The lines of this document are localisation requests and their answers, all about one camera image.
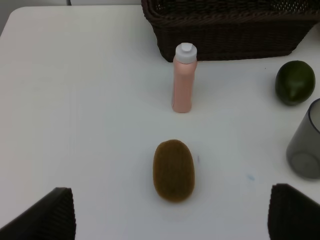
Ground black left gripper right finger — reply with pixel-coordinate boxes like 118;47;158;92
267;183;320;240

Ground grey translucent plastic cup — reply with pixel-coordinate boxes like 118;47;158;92
286;99;320;180

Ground dark green whole avocado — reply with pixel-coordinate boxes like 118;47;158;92
275;60;316;106

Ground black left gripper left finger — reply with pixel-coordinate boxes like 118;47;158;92
0;187;77;240

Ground brown kiwi fruit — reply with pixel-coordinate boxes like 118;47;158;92
152;139;195;203

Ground dark brown wicker basket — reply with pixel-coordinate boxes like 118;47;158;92
141;0;320;62

